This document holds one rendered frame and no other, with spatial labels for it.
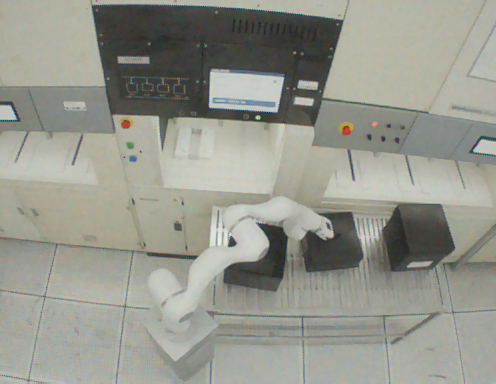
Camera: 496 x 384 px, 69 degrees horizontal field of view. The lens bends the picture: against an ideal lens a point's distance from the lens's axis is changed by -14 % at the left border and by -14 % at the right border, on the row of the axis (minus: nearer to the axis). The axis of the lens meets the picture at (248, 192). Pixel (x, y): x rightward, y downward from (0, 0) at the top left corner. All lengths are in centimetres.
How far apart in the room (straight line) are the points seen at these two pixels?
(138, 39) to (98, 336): 195
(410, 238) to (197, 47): 135
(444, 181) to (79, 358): 259
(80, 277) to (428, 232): 227
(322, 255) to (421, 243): 51
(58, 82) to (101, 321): 167
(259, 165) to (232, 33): 102
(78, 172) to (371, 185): 165
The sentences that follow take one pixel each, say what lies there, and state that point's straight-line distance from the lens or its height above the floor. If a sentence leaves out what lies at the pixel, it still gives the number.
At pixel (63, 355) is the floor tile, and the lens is 289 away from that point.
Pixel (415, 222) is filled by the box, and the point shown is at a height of 101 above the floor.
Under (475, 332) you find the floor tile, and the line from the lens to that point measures 340.
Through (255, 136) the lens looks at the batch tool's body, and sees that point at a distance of 245.
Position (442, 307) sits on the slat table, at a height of 76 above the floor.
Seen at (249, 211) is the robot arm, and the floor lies 136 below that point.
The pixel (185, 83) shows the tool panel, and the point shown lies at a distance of 166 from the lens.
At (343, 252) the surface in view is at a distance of 213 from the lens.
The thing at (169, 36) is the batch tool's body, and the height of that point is 182.
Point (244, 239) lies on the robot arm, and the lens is 152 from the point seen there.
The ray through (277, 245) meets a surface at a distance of 218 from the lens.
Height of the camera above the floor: 268
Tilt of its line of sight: 55 degrees down
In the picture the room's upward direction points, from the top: 9 degrees clockwise
